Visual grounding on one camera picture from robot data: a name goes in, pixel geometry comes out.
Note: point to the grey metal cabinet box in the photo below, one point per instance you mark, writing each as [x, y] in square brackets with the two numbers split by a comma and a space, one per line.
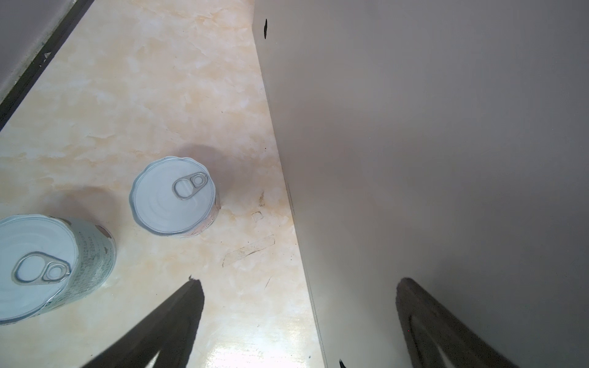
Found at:
[443, 141]

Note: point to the teal labelled can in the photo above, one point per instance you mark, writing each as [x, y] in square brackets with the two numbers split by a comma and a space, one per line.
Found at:
[48, 262]

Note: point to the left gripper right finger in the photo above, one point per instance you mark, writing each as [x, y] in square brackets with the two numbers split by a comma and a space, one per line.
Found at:
[437, 338]

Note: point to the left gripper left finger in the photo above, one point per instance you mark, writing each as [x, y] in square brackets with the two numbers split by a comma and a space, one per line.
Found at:
[166, 336]

